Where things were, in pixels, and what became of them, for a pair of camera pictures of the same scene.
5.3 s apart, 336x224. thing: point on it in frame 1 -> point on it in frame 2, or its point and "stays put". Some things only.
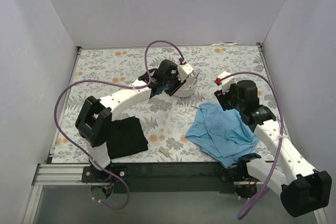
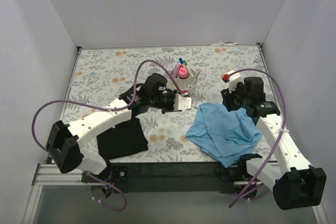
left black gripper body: x=175 y=87 -> x=169 y=100
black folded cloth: x=127 y=137 stays put
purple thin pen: x=198 y=74 stays put
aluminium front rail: x=70 y=175 stays put
